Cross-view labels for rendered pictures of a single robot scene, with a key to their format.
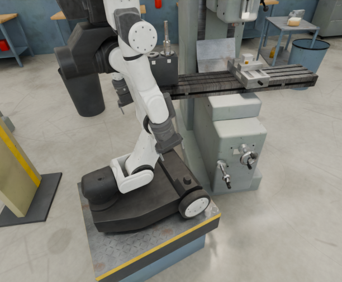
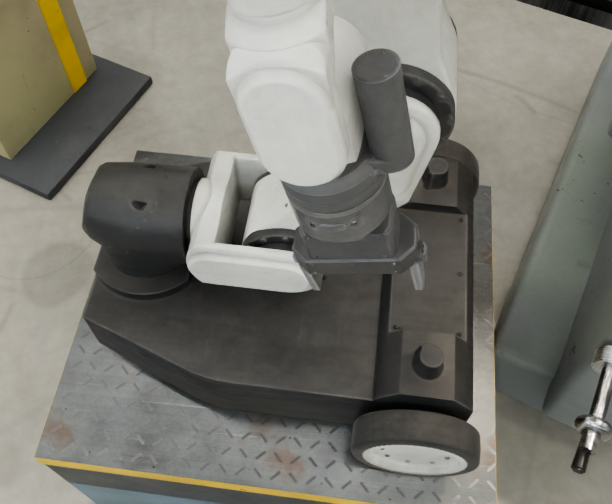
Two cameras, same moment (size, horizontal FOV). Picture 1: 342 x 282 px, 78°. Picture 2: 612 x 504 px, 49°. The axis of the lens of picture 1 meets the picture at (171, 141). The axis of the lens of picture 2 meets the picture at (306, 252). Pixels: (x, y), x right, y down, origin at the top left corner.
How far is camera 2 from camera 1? 0.39 m
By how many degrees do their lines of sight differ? 27
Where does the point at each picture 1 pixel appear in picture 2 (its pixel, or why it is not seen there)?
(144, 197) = (264, 326)
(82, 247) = not seen: hidden behind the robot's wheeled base
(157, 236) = (250, 456)
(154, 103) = (270, 102)
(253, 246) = not seen: outside the picture
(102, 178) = (147, 207)
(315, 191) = not seen: outside the picture
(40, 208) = (53, 157)
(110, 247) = (115, 400)
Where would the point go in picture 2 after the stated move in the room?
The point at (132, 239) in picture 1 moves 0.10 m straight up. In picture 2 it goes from (180, 418) to (170, 399)
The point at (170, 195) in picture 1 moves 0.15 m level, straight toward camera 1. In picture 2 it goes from (345, 371) to (296, 456)
